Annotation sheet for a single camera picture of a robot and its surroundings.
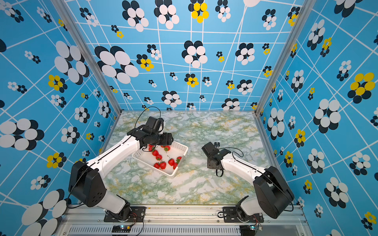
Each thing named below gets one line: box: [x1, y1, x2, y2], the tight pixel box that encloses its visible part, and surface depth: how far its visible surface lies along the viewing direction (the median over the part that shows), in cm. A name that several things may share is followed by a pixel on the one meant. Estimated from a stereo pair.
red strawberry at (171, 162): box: [167, 158, 175, 167], surface depth 91 cm
